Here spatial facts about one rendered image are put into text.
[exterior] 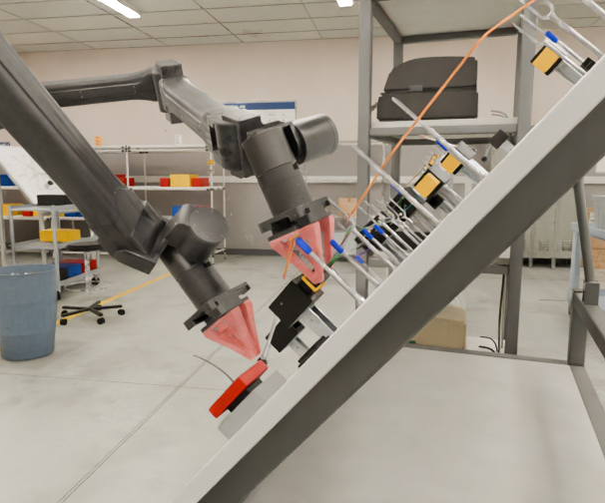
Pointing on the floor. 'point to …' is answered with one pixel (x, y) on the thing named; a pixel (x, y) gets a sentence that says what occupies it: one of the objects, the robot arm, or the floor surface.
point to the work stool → (86, 283)
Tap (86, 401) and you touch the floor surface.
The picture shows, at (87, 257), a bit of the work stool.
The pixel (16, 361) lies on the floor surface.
